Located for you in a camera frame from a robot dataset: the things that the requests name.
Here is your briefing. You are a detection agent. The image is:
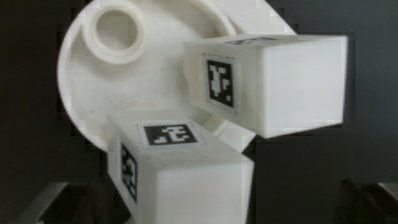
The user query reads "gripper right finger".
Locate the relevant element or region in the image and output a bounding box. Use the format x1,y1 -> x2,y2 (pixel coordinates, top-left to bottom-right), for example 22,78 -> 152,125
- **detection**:
331,179 -> 398,224

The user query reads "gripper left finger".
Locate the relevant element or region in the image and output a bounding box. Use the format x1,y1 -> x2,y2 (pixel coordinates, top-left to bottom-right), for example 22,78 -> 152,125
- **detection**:
10,179 -> 127,224

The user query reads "white stool leg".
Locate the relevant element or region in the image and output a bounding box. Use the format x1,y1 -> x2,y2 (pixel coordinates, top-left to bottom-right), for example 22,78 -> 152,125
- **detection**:
182,34 -> 347,138
108,110 -> 253,224

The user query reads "white round stool seat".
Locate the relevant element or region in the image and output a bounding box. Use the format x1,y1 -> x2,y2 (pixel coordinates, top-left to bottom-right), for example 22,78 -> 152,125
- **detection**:
56,0 -> 292,150

